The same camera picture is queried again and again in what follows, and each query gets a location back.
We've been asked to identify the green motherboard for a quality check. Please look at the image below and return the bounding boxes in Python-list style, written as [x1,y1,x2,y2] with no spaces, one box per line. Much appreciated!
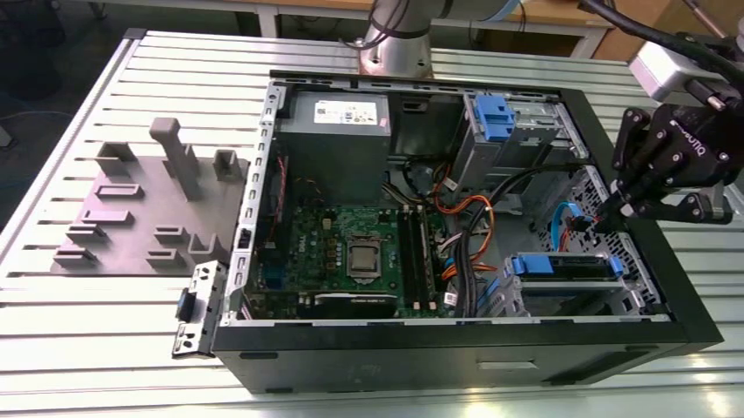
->
[242,204,462,321]

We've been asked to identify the CPU socket with metal cover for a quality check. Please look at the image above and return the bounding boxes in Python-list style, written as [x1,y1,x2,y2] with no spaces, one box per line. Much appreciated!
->
[344,233,385,287]

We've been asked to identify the metal disk bay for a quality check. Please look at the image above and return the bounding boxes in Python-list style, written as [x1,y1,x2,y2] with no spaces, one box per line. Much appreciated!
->
[502,251,655,320]

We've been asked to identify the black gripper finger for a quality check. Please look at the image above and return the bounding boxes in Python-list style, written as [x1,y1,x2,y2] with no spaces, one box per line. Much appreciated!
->
[606,180,715,232]
[595,108,650,232]

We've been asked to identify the white metal desk frame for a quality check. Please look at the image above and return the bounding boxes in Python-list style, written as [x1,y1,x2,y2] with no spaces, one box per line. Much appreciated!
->
[74,0,280,39]

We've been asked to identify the grey parts rack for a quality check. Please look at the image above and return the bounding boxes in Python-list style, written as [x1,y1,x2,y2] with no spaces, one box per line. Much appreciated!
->
[49,116,252,278]

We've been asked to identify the thin red wire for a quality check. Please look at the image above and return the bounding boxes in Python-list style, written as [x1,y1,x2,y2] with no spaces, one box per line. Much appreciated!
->
[267,152,291,250]

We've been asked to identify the black open PC case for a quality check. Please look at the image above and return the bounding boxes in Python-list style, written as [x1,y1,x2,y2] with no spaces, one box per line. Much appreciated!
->
[209,68,725,395]

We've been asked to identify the black cable bundle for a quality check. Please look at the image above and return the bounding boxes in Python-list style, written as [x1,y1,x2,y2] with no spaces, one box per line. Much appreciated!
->
[452,164,582,318]

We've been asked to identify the metal optical drive cage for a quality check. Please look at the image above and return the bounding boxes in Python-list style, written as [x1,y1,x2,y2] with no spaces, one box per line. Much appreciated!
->
[451,90,587,189]

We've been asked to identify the blue plastic drive latch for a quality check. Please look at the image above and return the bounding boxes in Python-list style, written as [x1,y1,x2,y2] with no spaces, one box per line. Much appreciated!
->
[472,94,518,143]

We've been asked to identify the hard disk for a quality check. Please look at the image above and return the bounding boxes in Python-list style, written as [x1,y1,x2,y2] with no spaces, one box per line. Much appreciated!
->
[484,253,627,315]

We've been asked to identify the silver CPU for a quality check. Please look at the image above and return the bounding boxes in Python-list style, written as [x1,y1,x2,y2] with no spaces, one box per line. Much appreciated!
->
[349,246,380,274]

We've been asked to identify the orange power wire bundle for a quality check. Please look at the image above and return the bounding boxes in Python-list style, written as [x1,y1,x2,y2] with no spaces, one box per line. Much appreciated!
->
[433,194,499,282]

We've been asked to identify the blue SATA wire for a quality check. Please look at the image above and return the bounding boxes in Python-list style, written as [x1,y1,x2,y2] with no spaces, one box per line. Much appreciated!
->
[548,200,599,253]

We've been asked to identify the black RAM stick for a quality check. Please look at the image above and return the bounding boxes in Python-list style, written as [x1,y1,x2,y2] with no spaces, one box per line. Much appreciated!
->
[415,207,439,308]
[400,207,423,309]

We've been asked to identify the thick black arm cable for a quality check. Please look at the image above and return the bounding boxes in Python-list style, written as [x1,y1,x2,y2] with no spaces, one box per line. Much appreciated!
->
[576,0,744,88]

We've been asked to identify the grey power supply unit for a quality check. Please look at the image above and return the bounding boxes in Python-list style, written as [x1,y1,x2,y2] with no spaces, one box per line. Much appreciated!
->
[272,90,391,209]

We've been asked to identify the silver expansion slot retainer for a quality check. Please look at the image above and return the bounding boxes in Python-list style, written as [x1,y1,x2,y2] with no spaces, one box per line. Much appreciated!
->
[170,260,228,360]

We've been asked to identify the black graphics card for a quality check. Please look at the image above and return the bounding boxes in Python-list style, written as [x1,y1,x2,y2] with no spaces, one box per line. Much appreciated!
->
[295,290,400,320]

